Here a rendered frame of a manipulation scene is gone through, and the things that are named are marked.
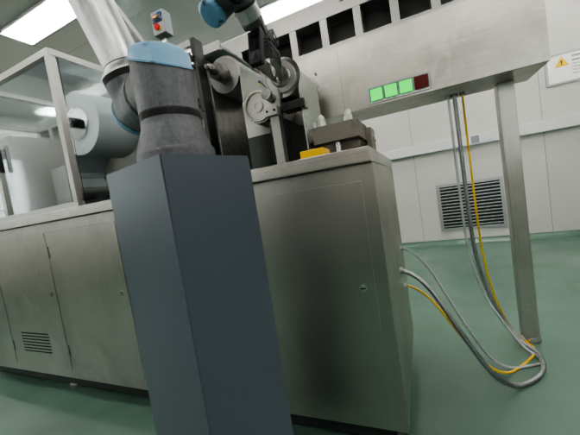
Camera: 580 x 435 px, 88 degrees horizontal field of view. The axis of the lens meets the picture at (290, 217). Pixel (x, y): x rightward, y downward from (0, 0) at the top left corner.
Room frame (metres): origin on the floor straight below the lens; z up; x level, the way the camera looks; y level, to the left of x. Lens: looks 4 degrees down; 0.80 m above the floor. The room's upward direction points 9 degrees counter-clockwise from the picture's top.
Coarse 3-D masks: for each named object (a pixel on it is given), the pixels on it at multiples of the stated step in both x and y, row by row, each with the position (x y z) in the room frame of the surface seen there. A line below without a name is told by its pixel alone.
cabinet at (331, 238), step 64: (256, 192) 0.93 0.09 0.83; (320, 192) 0.85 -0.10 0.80; (384, 192) 0.96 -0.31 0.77; (0, 256) 1.57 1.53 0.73; (64, 256) 1.35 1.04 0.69; (320, 256) 0.86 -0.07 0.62; (384, 256) 0.79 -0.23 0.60; (0, 320) 1.63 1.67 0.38; (64, 320) 1.39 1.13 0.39; (128, 320) 1.21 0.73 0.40; (320, 320) 0.87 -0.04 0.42; (384, 320) 0.80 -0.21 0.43; (128, 384) 1.25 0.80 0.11; (320, 384) 0.89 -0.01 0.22; (384, 384) 0.81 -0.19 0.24
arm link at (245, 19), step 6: (252, 6) 0.94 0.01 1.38; (258, 6) 0.96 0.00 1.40; (240, 12) 0.94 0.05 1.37; (246, 12) 0.94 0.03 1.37; (252, 12) 0.95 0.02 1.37; (258, 12) 0.96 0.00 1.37; (240, 18) 0.96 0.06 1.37; (246, 18) 0.95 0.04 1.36; (252, 18) 0.96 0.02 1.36; (258, 18) 0.97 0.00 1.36; (246, 24) 0.97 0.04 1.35
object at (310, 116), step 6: (300, 90) 1.15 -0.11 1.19; (300, 96) 1.14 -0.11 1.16; (306, 96) 1.21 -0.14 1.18; (312, 96) 1.28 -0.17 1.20; (312, 102) 1.27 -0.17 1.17; (318, 102) 1.35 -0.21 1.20; (312, 108) 1.26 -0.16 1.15; (318, 108) 1.34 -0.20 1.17; (306, 114) 1.17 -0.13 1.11; (312, 114) 1.25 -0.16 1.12; (318, 114) 1.33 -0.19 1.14; (306, 120) 1.16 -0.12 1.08; (312, 120) 1.23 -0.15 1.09; (306, 126) 1.15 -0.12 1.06; (312, 126) 1.22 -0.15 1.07; (306, 132) 1.14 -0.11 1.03
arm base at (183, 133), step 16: (144, 112) 0.57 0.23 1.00; (160, 112) 0.56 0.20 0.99; (176, 112) 0.57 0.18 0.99; (192, 112) 0.59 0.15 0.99; (144, 128) 0.57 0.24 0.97; (160, 128) 0.55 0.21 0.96; (176, 128) 0.56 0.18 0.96; (192, 128) 0.58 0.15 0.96; (144, 144) 0.56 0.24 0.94; (160, 144) 0.55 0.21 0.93; (176, 144) 0.55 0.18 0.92; (192, 144) 0.56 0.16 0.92; (208, 144) 0.59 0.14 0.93
